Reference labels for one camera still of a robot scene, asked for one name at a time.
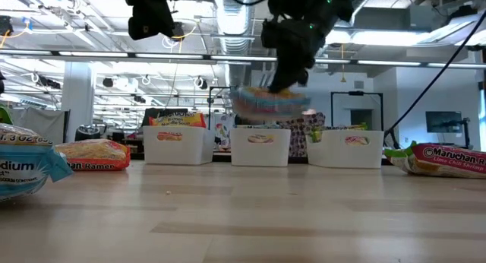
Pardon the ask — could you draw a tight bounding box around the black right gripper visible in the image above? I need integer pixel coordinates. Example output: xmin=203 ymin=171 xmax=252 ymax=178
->
xmin=261 ymin=0 xmax=354 ymax=93

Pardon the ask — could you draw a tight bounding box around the overhead LED light bar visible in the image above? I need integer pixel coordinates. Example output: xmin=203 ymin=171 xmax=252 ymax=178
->
xmin=0 ymin=49 xmax=486 ymax=70

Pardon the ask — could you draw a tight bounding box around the black metal frame stand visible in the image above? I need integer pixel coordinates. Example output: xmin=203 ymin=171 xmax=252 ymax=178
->
xmin=330 ymin=90 xmax=383 ymax=118
xmin=207 ymin=86 xmax=233 ymax=129

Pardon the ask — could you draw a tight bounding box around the black round wheeled device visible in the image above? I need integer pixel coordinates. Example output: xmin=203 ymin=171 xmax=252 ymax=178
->
xmin=74 ymin=124 xmax=106 ymax=141

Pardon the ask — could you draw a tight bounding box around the grey curtain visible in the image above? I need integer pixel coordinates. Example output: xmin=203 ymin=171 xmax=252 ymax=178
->
xmin=9 ymin=107 xmax=71 ymax=144

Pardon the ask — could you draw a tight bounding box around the black ceiling camera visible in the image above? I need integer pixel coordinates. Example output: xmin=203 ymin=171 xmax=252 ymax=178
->
xmin=172 ymin=21 xmax=186 ymax=42
xmin=0 ymin=14 xmax=14 ymax=36

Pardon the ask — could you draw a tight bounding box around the dark wall monitor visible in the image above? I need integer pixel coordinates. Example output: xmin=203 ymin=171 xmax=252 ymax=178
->
xmin=424 ymin=110 xmax=463 ymax=134

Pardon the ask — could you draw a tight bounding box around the black aluminium table frame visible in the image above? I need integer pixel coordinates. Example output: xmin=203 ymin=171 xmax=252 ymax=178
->
xmin=128 ymin=151 xmax=387 ymax=166

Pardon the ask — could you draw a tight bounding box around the patterned fabric cover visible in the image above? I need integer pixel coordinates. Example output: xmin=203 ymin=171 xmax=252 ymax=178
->
xmin=276 ymin=109 xmax=327 ymax=158

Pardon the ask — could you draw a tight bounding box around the white pillar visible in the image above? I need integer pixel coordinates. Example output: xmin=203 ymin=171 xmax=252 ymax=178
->
xmin=60 ymin=61 xmax=95 ymax=141

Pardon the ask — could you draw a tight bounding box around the white plastic bin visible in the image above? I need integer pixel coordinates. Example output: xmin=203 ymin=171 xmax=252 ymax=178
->
xmin=229 ymin=128 xmax=292 ymax=168
xmin=143 ymin=125 xmax=216 ymax=166
xmin=305 ymin=129 xmax=385 ymax=170

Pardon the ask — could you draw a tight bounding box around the long black right arm cable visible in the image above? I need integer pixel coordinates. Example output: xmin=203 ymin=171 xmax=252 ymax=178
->
xmin=383 ymin=22 xmax=486 ymax=135

